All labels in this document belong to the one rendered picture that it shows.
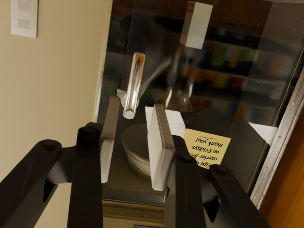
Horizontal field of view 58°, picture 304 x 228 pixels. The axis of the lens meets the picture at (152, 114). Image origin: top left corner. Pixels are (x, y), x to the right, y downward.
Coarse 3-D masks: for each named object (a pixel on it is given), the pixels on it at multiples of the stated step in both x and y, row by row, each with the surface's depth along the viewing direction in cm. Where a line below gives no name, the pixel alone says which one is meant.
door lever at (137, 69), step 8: (136, 56) 33; (144, 56) 34; (136, 64) 34; (144, 64) 34; (136, 72) 34; (136, 80) 35; (128, 88) 35; (136, 88) 35; (128, 96) 35; (136, 96) 35; (128, 104) 36; (136, 104) 36; (128, 112) 36
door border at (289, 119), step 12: (300, 84) 41; (300, 96) 42; (288, 108) 43; (288, 120) 44; (276, 132) 44; (276, 144) 45; (276, 156) 46; (264, 168) 47; (264, 180) 48; (252, 192) 49
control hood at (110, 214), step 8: (104, 208) 49; (112, 208) 49; (120, 208) 50; (104, 216) 47; (112, 216) 48; (120, 216) 48; (128, 216) 48; (136, 216) 49; (144, 216) 49; (152, 216) 49; (160, 216) 50; (104, 224) 47; (112, 224) 47; (120, 224) 47; (128, 224) 48; (136, 224) 48; (144, 224) 48; (152, 224) 48; (160, 224) 48
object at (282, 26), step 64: (128, 0) 36; (192, 0) 36; (256, 0) 36; (128, 64) 39; (192, 64) 39; (256, 64) 40; (128, 128) 43; (192, 128) 43; (256, 128) 44; (128, 192) 47
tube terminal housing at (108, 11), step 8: (104, 24) 38; (104, 32) 38; (104, 40) 39; (104, 48) 39; (104, 56) 39; (96, 88) 41; (96, 96) 42; (96, 104) 42; (128, 208) 50; (136, 208) 50; (144, 208) 50; (152, 208) 51; (160, 208) 51
